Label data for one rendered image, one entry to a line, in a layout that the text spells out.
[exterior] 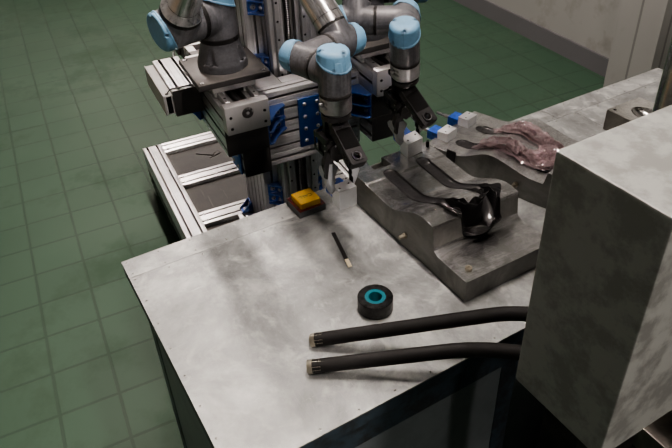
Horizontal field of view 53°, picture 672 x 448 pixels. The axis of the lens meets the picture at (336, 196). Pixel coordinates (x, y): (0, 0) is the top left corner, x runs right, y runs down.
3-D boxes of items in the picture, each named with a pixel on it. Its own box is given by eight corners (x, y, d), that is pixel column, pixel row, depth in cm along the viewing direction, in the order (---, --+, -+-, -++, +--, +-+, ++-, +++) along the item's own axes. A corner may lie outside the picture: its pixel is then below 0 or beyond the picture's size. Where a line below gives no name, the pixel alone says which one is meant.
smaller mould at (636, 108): (602, 128, 212) (606, 109, 208) (634, 116, 218) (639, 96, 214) (656, 156, 198) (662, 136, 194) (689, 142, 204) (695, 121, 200)
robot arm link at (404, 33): (421, 12, 163) (420, 31, 157) (420, 50, 171) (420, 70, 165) (388, 12, 164) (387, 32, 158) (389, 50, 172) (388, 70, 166)
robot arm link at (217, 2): (247, 32, 199) (241, -13, 191) (210, 46, 192) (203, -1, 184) (222, 23, 206) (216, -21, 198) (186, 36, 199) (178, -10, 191)
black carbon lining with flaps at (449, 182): (379, 178, 181) (379, 148, 176) (427, 160, 188) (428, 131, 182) (461, 247, 156) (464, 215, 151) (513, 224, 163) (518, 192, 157)
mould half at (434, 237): (349, 195, 187) (347, 154, 179) (424, 167, 198) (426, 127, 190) (464, 302, 151) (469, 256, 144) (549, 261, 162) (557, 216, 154)
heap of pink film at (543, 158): (466, 150, 193) (468, 127, 189) (498, 126, 204) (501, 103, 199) (548, 182, 179) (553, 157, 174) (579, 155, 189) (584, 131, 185)
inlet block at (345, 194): (314, 185, 174) (312, 168, 171) (330, 179, 176) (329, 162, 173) (339, 210, 164) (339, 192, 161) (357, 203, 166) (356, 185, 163)
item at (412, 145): (381, 132, 193) (380, 118, 189) (395, 125, 195) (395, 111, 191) (407, 158, 186) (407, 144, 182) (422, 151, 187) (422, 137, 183)
